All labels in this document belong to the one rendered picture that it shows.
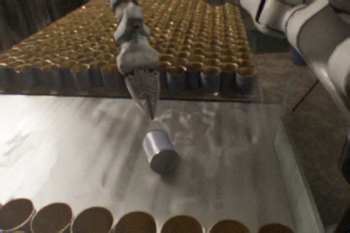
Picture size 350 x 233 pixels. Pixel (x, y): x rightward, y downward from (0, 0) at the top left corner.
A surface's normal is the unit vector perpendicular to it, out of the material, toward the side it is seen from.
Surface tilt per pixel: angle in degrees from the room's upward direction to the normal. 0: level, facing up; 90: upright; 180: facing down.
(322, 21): 90
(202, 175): 0
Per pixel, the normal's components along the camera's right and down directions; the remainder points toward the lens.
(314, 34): -0.02, 0.55
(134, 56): 0.22, -0.15
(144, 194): -0.04, -0.83
